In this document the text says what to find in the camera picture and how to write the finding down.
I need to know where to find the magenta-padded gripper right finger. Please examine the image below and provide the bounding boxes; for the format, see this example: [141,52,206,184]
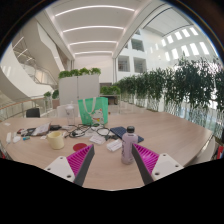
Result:
[131,143,185,185]

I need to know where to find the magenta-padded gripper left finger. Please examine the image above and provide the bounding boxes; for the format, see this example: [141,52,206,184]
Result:
[44,144,95,187]

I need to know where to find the purple drink bottle black cap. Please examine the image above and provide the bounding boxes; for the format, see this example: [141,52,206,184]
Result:
[120,125,139,165]

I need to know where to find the pale yellow mug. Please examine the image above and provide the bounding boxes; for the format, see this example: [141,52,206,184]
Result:
[45,130,66,150]

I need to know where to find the flat round red coaster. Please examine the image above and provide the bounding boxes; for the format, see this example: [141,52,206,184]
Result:
[72,142,88,152]

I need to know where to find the black tablet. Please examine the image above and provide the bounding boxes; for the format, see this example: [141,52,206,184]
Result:
[23,127,37,137]

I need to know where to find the clear plastic tumbler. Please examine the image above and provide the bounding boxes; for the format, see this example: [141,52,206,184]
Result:
[65,101,76,126]

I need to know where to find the white tissue pack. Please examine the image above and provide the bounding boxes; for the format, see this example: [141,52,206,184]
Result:
[106,139,123,153]

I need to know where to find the white chair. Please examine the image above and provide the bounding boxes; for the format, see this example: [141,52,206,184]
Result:
[55,104,81,118]

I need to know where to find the dark blue keyboard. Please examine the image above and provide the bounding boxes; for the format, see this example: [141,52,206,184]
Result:
[109,125,145,144]

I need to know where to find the green tote bag cat print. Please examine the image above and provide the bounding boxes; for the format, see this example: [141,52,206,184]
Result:
[77,96,110,126]

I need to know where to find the black office chair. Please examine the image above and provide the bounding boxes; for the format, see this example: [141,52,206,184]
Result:
[25,107,41,118]

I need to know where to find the small potted green plants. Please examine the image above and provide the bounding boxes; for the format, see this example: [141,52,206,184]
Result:
[43,89,61,109]

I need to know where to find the tall white cabinet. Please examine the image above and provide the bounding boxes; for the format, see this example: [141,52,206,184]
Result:
[58,73,101,107]

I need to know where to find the row of leafy green trees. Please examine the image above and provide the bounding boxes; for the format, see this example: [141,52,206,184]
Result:
[116,56,224,134]

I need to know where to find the wooden shelf with green plants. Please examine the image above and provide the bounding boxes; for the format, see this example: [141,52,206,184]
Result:
[99,85,122,106]

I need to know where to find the green shrubs in planter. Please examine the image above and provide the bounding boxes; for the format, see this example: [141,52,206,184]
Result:
[58,67,102,80]

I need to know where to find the ceiling light strips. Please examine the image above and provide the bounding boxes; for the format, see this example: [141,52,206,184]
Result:
[54,4,136,56]

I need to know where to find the tangled black cables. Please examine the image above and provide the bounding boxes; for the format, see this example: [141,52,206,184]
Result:
[63,123,116,139]

